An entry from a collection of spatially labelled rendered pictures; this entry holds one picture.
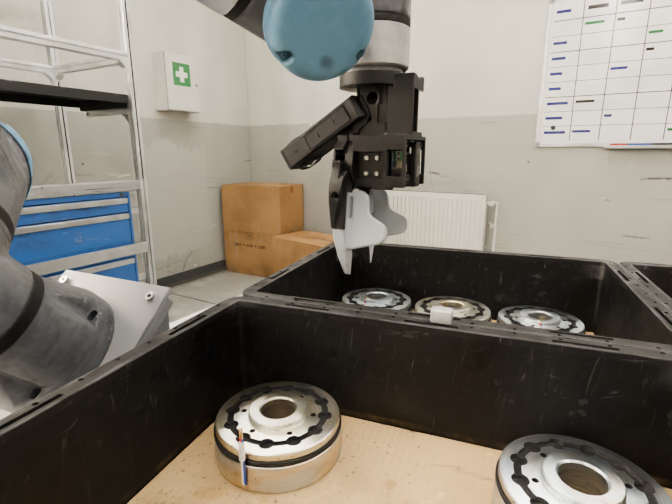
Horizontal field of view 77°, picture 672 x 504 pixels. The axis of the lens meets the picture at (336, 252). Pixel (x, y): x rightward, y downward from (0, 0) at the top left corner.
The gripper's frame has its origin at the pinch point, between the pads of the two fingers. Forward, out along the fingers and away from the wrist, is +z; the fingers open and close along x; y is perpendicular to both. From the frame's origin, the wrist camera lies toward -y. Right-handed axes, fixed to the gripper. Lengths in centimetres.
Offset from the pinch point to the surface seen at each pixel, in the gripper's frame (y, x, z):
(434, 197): -59, 273, 20
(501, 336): 18.0, -10.9, 2.0
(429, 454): 13.6, -14.2, 12.0
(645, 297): 29.7, 5.5, 2.0
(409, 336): 10.8, -11.7, 3.2
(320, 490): 7.5, -21.6, 12.0
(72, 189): -171, 72, 4
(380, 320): 8.2, -12.0, 2.1
